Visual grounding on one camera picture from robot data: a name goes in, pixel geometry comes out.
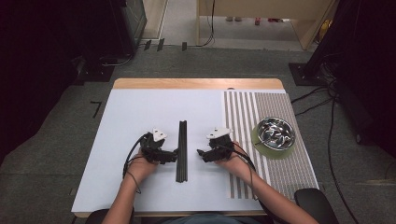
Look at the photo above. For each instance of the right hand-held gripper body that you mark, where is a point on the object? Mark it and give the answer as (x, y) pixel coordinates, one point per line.
(221, 146)

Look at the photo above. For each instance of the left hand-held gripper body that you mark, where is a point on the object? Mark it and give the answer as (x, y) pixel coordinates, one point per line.
(152, 146)

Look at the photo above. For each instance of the green bowl with steel liner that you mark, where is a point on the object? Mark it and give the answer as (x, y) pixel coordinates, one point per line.
(275, 133)

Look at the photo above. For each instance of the person's right hand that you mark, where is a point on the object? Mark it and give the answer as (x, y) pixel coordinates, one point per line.
(238, 165)

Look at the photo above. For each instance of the person's left hand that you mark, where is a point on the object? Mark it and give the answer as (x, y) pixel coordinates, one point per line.
(141, 169)

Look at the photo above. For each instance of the white table cover sheet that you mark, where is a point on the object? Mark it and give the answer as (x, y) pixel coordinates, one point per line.
(140, 109)

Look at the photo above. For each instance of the black floor tape corner mark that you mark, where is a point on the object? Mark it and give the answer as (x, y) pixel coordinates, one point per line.
(96, 110)

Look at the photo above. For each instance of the striped woven placemat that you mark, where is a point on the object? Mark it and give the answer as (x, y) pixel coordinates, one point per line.
(280, 177)

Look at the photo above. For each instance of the black stand base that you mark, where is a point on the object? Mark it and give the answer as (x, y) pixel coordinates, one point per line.
(96, 74)
(303, 77)

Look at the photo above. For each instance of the black floor tape strip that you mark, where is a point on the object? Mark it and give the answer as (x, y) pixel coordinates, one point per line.
(160, 45)
(147, 45)
(184, 46)

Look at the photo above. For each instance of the dark glass cabinet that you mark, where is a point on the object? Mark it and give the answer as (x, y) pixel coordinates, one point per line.
(137, 18)

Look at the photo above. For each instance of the flat red object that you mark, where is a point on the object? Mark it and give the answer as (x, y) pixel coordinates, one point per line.
(275, 20)

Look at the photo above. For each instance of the black curtain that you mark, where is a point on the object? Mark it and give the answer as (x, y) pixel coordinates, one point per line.
(37, 62)
(373, 62)

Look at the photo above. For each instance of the light wooden desk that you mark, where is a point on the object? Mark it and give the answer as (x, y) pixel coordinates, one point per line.
(264, 7)

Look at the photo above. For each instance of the pale floor tape strip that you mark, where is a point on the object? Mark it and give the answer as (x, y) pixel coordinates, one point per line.
(373, 183)

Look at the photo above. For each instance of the yellow object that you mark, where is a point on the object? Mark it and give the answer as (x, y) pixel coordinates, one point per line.
(325, 28)

